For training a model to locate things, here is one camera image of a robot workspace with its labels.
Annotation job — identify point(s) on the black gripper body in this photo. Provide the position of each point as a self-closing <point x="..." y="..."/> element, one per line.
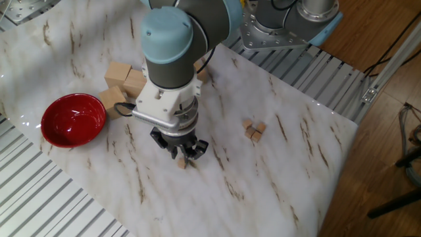
<point x="181" y="141"/>

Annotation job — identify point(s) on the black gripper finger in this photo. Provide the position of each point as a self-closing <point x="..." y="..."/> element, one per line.
<point x="197" y="148"/>
<point x="161" y="140"/>

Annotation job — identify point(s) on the small wooden cube block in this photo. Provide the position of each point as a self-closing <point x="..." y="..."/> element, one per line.
<point x="261" y="127"/>
<point x="182" y="163"/>
<point x="256" y="137"/>
<point x="249" y="133"/>
<point x="247" y="124"/>

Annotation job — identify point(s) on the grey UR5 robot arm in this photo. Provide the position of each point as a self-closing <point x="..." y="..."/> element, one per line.
<point x="167" y="66"/>

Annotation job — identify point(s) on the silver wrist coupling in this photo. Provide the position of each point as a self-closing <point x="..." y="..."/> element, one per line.
<point x="187" y="116"/>

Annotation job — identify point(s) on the glossy marble pattern mat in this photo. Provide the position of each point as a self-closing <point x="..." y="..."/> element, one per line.
<point x="230" y="181"/>

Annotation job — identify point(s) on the large wooden cube block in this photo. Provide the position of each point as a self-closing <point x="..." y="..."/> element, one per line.
<point x="201" y="74"/>
<point x="116" y="75"/>
<point x="135" y="84"/>
<point x="112" y="98"/>

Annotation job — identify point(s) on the red glossy bowl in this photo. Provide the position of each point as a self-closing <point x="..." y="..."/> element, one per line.
<point x="72" y="121"/>

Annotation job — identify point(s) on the black stand legs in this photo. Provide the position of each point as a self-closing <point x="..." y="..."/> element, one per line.
<point x="394" y="204"/>

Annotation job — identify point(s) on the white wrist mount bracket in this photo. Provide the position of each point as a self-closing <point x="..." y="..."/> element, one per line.
<point x="158" y="105"/>

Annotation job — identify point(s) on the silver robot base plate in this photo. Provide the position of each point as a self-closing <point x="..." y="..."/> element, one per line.
<point x="279" y="41"/>

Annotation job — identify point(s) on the silver perforated mount plate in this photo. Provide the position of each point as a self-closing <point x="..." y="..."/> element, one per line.
<point x="19" y="10"/>

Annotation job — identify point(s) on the aluminium frame post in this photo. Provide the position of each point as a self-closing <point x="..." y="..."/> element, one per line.
<point x="388" y="66"/>

